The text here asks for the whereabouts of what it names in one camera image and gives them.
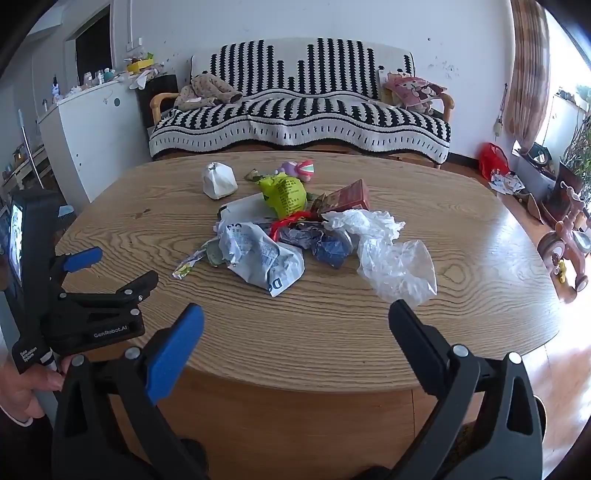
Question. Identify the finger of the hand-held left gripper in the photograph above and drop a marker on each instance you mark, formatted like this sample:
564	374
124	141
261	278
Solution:
124	290
83	259

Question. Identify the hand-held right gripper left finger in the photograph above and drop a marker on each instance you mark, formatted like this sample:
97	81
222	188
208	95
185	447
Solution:
175	355

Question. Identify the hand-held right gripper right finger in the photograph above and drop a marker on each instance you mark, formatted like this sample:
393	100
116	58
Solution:
415	341

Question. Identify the blue wrapper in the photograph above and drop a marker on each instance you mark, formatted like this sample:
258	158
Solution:
330	251

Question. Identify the white tissue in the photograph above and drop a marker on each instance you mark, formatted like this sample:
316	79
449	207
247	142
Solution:
219	182

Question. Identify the person's left forearm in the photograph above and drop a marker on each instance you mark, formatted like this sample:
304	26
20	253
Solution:
18	447

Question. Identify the person's left hand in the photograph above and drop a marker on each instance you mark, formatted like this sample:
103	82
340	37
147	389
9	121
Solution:
27	385

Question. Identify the small green candy wrapper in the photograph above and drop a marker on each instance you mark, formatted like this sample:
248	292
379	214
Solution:
187	267

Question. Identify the clear plastic bag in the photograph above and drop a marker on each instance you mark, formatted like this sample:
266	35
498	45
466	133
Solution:
401	272

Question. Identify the low wooden shelf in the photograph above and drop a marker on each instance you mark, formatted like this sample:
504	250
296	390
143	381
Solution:
27	168

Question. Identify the wooden table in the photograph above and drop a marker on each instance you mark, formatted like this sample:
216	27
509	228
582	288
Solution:
323	332

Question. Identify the grey green wrapper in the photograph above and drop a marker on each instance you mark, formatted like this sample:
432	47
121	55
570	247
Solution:
214	254

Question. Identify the white cabinet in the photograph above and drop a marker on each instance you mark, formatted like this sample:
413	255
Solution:
92	138

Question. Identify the white blue printed mailer bag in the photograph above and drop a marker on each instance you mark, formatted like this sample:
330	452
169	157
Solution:
258	258

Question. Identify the white crumpled plastic bag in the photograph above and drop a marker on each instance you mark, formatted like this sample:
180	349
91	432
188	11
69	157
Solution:
364	224

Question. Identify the white paper sheet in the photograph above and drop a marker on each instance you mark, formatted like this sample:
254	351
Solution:
242	207

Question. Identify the silver crumpled wrapper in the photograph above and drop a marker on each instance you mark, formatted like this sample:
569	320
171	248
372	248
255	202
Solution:
300	237

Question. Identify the red brown carton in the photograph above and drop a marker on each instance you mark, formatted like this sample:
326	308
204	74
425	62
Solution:
351	196

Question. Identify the cluster of small bottles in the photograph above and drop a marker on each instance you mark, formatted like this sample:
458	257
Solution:
87	81

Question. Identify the red wrapper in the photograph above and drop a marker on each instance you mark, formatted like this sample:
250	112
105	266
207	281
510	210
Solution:
286	225

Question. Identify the small olive wrapper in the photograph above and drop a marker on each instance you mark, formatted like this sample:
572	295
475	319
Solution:
253	176

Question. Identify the brown cardboard piece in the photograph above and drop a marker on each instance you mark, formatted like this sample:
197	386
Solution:
531	205

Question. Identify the scattered papers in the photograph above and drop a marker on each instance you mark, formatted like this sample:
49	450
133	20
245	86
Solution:
505	182

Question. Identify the green snack bag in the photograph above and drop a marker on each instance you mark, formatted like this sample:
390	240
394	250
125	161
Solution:
281	194

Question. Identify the pink tricycle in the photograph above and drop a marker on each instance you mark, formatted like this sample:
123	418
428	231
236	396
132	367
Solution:
565	230

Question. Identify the red plastic bag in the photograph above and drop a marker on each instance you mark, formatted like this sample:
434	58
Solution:
493	161

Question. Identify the grey storage box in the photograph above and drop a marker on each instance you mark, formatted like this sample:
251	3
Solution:
531	170

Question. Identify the pink plush toy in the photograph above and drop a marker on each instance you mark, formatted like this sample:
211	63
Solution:
298	170

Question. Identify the beige child's garment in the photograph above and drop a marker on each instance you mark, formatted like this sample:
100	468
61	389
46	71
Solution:
207	90

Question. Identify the black white striped blanket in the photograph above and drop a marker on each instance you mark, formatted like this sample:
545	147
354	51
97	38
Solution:
300	115

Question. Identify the potted plants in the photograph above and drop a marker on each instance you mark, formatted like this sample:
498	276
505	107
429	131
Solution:
579	152

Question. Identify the pink cartoon cushion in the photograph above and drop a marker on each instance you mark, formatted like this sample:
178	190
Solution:
411	90

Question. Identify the beige patterned curtain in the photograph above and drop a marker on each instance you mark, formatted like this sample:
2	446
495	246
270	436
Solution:
526	69

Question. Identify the wooden frame sofa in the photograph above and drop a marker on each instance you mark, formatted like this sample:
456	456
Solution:
161	97

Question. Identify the white wall socket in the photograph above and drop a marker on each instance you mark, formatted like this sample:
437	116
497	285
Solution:
134	46

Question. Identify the hanging wall ornament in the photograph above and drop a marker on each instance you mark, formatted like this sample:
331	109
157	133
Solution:
497	127

